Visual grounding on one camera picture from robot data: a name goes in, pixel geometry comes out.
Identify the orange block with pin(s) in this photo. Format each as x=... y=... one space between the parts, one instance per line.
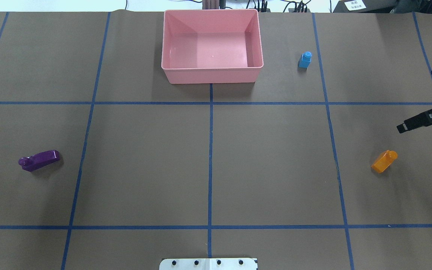
x=384 y=160

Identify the purple block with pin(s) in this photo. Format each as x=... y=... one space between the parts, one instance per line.
x=38 y=161

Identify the dark box with label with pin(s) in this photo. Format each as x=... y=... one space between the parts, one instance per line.
x=364 y=6

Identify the pink plastic box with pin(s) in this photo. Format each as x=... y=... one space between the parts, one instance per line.
x=211 y=46

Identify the small blue block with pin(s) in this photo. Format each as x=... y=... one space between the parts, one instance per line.
x=305 y=60

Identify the aluminium frame post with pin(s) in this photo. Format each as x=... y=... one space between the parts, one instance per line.
x=210 y=4

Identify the white metal base plate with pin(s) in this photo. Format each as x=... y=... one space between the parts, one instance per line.
x=209 y=264

